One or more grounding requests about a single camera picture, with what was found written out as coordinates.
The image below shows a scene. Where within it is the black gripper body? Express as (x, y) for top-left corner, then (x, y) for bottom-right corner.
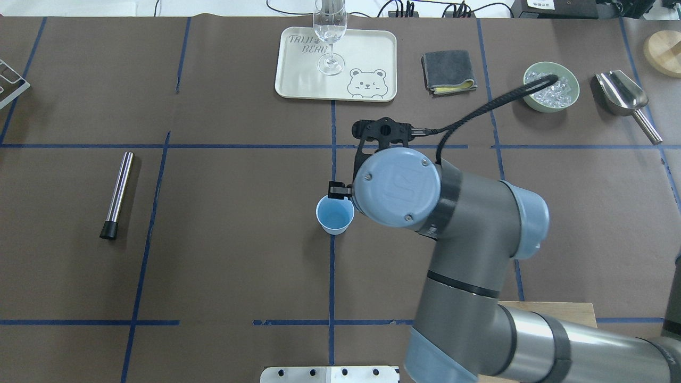
(351, 117), (413, 178)

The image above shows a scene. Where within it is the steel muddler black tip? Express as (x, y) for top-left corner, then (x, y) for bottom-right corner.
(99, 152), (135, 240)

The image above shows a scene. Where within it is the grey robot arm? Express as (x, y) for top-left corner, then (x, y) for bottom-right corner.
(328, 117), (679, 382)

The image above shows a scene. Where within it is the light blue paper cup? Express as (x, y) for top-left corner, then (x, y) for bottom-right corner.
(314, 196), (355, 235)

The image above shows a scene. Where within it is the cream bear tray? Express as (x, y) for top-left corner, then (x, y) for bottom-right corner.
(275, 27), (398, 102)

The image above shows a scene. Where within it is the grey folded cloth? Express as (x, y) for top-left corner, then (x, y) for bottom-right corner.
(421, 50), (478, 96)

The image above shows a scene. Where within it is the clear wine glass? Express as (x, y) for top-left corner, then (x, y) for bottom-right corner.
(313, 1), (348, 76)

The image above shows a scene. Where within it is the green bowl of ice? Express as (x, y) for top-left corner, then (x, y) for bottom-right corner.
(523, 62), (580, 112)

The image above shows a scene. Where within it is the steel ice scoop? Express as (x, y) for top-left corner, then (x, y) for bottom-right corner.
(594, 70), (662, 145)

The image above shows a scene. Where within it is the bamboo cutting board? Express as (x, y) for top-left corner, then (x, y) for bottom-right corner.
(500, 301), (597, 329)

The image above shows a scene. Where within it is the round wooden stand base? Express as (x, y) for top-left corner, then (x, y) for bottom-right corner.
(644, 30), (680, 78)

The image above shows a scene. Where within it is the white rack at edge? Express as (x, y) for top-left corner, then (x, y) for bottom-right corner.
(0, 60), (31, 109)

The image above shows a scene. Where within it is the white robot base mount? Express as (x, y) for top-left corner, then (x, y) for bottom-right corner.
(260, 365), (401, 382)

